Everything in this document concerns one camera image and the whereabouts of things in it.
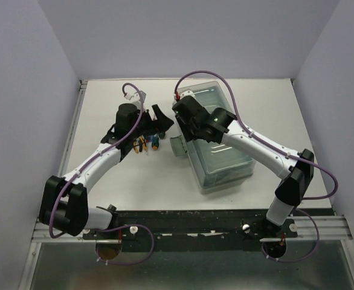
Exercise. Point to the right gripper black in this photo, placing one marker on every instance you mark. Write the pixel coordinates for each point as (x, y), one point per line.
(189, 136)

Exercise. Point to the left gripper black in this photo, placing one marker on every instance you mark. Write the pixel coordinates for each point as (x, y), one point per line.
(157, 126)

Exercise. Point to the grey translucent tool box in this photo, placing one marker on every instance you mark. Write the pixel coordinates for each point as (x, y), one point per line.
(215, 165)

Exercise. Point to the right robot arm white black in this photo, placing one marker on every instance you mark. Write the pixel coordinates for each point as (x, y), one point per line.
(222, 127)

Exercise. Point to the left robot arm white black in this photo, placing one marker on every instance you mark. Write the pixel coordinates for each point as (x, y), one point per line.
(64, 204)

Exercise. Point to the green orange stubby screwdriver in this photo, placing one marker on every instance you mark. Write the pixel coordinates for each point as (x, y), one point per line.
(155, 142)

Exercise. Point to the yellow black pliers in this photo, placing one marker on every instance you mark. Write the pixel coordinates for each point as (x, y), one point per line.
(140, 145)

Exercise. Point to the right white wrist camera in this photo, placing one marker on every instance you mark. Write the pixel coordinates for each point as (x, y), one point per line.
(179, 95)

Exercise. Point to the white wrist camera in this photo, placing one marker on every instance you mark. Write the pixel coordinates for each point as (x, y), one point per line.
(179, 95)
(135, 98)

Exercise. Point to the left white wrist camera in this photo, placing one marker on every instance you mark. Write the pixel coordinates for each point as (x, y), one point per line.
(135, 98)

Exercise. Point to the black mounting rail base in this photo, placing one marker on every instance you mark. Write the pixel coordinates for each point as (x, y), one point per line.
(192, 230)

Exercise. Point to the aluminium extrusion frame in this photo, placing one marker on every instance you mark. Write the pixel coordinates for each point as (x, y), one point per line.
(39, 237)

